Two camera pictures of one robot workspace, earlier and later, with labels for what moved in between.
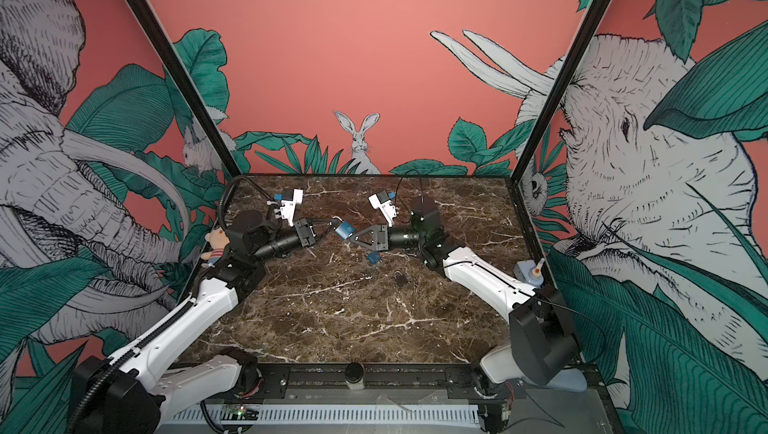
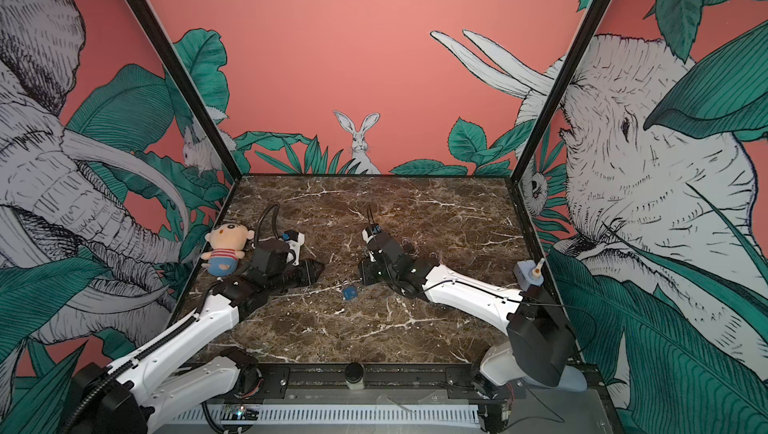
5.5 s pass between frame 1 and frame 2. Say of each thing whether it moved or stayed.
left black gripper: moved
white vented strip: stayed
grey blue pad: stayed
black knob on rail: stayed
